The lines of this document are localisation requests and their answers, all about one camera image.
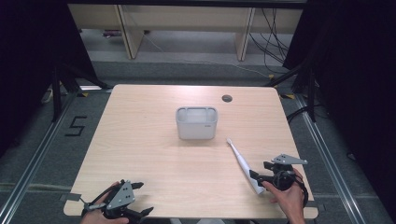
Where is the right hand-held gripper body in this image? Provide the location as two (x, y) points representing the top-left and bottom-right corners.
(262, 153), (309, 192)

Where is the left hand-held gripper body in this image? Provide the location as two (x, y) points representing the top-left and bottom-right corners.
(83, 179), (138, 220)

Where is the white electric toothbrush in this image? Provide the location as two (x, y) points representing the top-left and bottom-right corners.
(226, 137), (266, 196)

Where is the person's right hand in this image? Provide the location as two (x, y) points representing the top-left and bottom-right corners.
(262, 167), (308, 217)

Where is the person's left hand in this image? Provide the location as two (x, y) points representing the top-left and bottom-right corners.
(79, 181), (130, 224)

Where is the grey plastic organizer box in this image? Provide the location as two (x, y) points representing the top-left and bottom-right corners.
(175, 105), (219, 141)

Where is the black metal stand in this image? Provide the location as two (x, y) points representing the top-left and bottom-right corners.
(264, 60), (318, 123)
(50, 60), (110, 123)

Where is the black curtain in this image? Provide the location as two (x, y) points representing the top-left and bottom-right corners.
(0, 0), (98, 158)
(282, 0), (396, 216)

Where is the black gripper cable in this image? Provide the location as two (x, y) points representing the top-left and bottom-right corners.
(291, 174), (310, 209)
(81, 183), (122, 217)

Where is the aluminium floor rail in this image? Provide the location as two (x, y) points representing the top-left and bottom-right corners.
(0, 91), (78, 222)
(293, 93), (367, 224)

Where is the bundle of black cables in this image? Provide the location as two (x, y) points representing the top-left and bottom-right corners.
(247, 7), (291, 75)

